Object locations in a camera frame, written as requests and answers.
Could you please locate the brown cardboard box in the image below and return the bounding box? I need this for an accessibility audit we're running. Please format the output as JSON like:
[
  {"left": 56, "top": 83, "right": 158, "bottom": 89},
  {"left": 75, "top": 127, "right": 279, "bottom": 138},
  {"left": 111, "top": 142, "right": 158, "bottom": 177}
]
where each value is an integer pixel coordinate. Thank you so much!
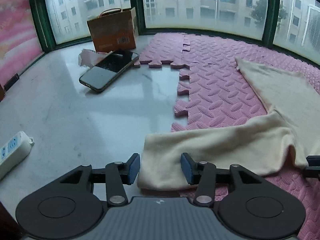
[{"left": 87, "top": 7, "right": 139, "bottom": 53}]

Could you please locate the green window frame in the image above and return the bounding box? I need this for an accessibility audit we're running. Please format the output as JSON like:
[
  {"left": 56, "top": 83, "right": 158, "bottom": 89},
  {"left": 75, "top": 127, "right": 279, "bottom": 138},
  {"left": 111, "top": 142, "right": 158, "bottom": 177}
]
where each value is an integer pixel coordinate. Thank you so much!
[{"left": 26, "top": 0, "right": 320, "bottom": 68}]

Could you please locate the white power strip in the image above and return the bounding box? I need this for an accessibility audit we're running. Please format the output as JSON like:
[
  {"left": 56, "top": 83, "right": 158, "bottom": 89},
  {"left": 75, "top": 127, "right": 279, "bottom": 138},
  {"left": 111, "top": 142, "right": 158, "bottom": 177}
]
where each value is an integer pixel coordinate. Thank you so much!
[{"left": 0, "top": 130, "right": 35, "bottom": 180}]

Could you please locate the pink floral curtain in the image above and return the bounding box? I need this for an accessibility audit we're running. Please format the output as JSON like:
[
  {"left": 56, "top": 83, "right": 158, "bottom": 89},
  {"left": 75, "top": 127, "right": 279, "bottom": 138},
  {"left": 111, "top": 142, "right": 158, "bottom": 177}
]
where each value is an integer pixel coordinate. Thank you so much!
[{"left": 0, "top": 0, "right": 45, "bottom": 88}]

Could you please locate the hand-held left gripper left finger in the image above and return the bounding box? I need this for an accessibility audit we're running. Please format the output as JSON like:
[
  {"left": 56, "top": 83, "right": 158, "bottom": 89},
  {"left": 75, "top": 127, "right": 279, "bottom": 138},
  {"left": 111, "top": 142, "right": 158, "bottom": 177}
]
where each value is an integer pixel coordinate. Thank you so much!
[{"left": 59, "top": 153, "right": 140, "bottom": 207}]

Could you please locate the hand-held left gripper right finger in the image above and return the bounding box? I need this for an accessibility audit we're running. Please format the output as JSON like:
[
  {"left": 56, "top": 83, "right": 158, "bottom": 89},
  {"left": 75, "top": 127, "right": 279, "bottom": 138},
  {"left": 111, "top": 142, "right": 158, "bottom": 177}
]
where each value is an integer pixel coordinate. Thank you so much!
[{"left": 180, "top": 152, "right": 263, "bottom": 207}]

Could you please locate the green tree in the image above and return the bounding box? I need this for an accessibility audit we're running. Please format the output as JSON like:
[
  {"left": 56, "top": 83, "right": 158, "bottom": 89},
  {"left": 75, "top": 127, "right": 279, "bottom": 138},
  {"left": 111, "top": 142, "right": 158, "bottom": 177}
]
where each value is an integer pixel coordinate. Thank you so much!
[{"left": 251, "top": 0, "right": 288, "bottom": 27}]

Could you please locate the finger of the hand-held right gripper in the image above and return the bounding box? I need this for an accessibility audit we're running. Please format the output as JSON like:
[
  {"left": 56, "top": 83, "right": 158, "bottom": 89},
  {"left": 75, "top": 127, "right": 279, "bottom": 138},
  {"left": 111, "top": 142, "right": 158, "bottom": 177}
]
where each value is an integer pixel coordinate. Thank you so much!
[
  {"left": 306, "top": 155, "right": 320, "bottom": 167},
  {"left": 303, "top": 167, "right": 320, "bottom": 178}
]

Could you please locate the white outdoor air conditioner unit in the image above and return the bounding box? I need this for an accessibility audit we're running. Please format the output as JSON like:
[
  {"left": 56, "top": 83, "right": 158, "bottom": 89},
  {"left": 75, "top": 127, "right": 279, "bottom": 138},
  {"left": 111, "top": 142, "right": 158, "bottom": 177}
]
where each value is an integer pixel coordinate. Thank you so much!
[{"left": 301, "top": 4, "right": 320, "bottom": 48}]

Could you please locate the pink foam puzzle mat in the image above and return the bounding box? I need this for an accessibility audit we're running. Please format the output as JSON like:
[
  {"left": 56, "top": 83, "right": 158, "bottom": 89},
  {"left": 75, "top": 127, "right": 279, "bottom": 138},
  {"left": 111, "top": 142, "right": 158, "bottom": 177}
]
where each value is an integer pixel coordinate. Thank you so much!
[{"left": 134, "top": 32, "right": 320, "bottom": 240}]

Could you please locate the black flat block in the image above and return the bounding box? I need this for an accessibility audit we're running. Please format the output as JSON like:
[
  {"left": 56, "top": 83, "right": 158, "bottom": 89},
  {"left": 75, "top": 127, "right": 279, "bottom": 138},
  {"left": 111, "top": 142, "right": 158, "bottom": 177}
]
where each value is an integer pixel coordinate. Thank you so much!
[{"left": 4, "top": 73, "right": 20, "bottom": 91}]

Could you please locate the black smartphone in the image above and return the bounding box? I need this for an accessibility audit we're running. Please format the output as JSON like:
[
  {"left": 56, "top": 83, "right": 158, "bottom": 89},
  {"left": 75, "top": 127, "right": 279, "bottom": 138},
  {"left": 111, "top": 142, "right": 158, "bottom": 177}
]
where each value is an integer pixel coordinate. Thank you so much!
[{"left": 79, "top": 49, "right": 140, "bottom": 93}]

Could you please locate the cream sweatshirt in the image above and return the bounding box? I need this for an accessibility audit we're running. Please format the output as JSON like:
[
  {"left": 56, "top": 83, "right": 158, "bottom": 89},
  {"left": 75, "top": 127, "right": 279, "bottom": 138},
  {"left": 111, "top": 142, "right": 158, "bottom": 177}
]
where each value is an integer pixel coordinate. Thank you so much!
[{"left": 137, "top": 57, "right": 320, "bottom": 190}]

